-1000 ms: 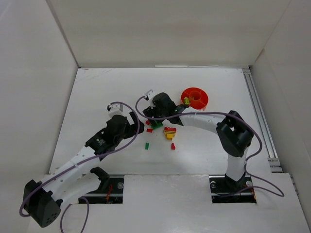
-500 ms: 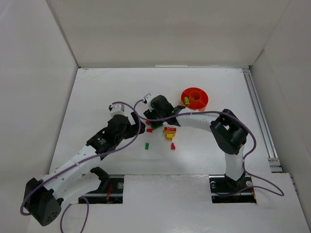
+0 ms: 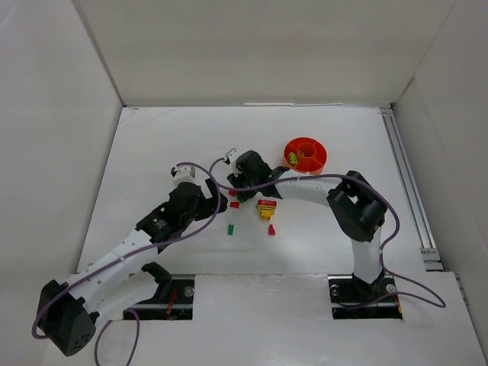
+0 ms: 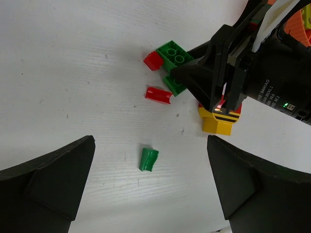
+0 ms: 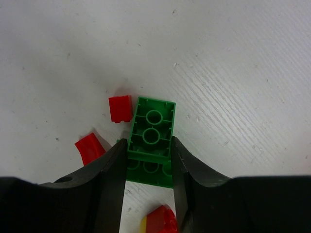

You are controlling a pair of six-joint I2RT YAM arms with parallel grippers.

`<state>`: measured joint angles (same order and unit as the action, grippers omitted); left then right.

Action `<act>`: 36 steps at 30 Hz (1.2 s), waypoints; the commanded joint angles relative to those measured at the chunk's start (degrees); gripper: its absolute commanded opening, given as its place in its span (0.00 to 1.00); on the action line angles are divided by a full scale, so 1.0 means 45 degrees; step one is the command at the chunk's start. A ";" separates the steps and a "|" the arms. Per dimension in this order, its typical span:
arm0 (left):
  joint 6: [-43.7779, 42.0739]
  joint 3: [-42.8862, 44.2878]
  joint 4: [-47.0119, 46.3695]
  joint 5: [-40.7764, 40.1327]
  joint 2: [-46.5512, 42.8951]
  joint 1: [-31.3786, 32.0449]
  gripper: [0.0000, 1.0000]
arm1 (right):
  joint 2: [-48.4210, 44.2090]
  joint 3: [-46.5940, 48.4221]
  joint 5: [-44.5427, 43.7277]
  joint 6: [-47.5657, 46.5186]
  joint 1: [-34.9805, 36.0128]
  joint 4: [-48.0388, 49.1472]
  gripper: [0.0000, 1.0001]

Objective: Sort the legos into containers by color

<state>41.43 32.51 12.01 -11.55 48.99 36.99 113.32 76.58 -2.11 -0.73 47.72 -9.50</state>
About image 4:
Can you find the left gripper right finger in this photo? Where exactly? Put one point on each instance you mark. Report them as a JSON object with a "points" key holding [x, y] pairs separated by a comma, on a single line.
{"points": [[258, 196]]}

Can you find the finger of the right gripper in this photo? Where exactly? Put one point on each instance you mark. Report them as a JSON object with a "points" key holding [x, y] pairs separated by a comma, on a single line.
{"points": [[200, 78], [200, 52]]}

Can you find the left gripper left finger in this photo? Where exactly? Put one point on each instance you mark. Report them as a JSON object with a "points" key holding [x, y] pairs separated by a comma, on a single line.
{"points": [[43, 195]]}

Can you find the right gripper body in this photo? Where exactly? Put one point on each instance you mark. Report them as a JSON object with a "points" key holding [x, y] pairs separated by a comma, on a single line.
{"points": [[258, 60]]}

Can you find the dark green long lego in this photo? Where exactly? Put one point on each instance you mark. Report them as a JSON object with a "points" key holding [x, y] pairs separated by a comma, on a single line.
{"points": [[174, 85]]}

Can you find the dark green lego block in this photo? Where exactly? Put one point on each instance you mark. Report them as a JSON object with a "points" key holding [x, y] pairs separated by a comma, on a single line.
{"points": [[173, 55]]}

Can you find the small green curved lego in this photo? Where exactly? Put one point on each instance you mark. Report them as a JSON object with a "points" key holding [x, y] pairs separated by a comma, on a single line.
{"points": [[149, 157]]}

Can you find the lime green large lego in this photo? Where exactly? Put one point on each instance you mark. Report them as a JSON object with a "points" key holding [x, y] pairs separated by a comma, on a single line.
{"points": [[306, 16]]}

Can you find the red yellow striped lego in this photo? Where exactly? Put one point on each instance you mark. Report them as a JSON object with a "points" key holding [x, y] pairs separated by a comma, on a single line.
{"points": [[218, 122]]}

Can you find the orange round divided container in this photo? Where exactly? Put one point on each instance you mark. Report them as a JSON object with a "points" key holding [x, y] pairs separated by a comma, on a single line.
{"points": [[292, 25]]}

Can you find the small red square lego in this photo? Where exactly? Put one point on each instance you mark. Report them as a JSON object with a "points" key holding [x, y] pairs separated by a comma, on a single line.
{"points": [[153, 61]]}

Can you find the red curved lego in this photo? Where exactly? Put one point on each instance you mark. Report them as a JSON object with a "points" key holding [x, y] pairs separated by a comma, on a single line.
{"points": [[158, 95]]}

